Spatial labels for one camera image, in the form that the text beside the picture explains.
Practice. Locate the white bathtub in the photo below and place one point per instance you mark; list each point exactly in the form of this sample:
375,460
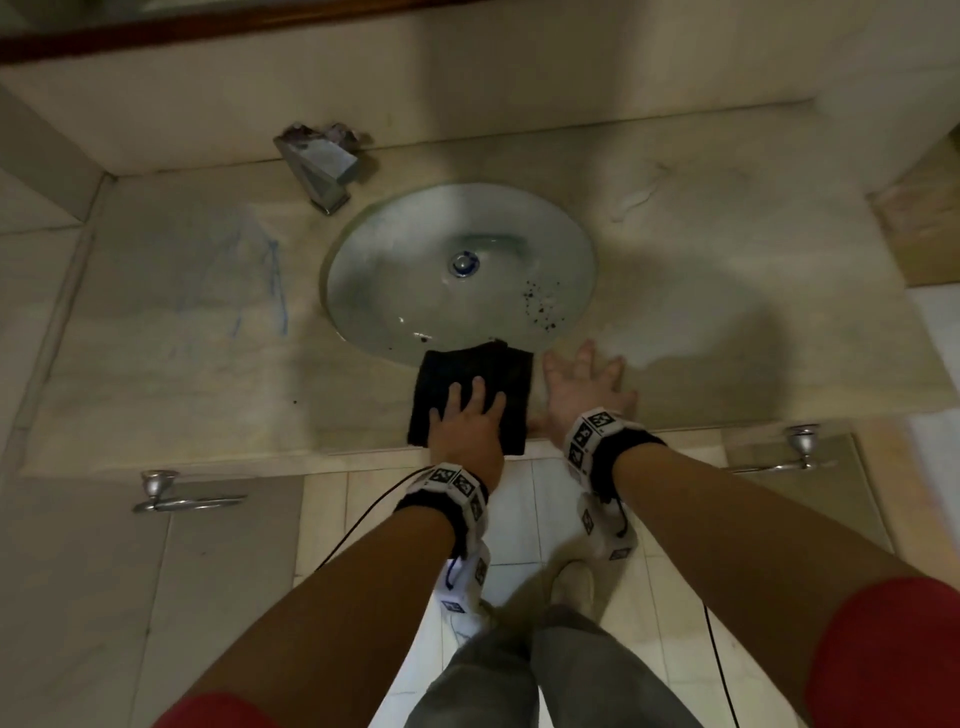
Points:
937,450

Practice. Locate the person's right forearm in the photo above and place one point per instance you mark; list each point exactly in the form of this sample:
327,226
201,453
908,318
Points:
750,540

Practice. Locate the red shirt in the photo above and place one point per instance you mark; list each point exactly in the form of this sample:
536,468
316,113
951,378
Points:
885,645

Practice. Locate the person's left forearm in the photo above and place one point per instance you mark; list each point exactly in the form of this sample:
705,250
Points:
330,615

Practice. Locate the wood framed mirror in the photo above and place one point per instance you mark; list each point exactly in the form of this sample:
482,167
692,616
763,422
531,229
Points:
187,26

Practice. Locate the black wristband with white markers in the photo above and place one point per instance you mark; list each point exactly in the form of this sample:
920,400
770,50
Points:
450,502
607,450

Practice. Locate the white shoe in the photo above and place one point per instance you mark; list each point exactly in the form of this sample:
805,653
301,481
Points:
472,619
574,585

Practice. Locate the person's right hand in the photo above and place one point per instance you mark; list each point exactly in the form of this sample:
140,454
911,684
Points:
589,397

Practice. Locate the beige stone tub ledge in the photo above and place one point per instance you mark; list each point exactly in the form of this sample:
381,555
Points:
926,225

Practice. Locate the white oval sink basin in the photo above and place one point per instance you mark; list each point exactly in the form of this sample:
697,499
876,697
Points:
390,277

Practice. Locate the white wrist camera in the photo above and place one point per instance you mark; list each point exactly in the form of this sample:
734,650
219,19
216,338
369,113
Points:
465,581
607,532

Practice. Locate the chrome faucet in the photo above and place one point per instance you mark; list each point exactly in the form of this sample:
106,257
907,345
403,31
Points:
319,161

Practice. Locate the black cloth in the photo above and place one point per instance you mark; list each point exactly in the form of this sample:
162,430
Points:
442,367

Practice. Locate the chrome sink drain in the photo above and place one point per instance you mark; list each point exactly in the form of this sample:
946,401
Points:
464,264

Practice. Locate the person's left hand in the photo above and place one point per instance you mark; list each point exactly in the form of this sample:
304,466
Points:
469,439

